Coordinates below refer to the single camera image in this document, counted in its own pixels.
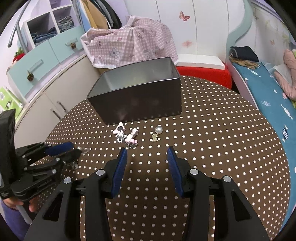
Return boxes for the red ottoman with white top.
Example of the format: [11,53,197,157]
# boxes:
[177,54,232,89]

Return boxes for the white wardrobe doors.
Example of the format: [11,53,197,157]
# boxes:
[125,0,244,61]

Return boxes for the teal drawer unit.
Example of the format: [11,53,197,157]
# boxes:
[6,25,85,98]

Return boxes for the dark folded clothes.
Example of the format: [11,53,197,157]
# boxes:
[229,46,259,62]

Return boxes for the beige cabinet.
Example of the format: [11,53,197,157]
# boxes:
[15,56,100,148]

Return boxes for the pink checkered cloth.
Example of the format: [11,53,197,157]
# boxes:
[81,16,179,69]

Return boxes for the lilac open shelf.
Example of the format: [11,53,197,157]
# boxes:
[19,1,80,52]

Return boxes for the teal bunk bed frame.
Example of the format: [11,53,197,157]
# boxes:
[225,0,296,63]

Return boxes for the pink blanket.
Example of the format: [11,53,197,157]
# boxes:
[274,49,296,101]

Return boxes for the blue patterned bed mattress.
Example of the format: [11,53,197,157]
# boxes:
[231,60,296,163]

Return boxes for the person's hand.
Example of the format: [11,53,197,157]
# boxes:
[3,196,39,212]

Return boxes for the pearl brooch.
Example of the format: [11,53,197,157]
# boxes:
[151,126,163,142]

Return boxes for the brown polka dot tablecloth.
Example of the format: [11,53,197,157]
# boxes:
[46,76,292,240]

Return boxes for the dark metal tin box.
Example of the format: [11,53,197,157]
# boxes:
[87,57,182,125]

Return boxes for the green box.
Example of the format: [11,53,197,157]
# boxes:
[0,86,23,120]

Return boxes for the red flower pot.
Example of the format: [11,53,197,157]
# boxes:
[13,47,25,62]

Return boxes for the pink charm jewelry cluster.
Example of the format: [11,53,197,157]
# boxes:
[70,147,91,170]

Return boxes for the hanging clothes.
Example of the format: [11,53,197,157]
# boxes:
[72,0,122,32]

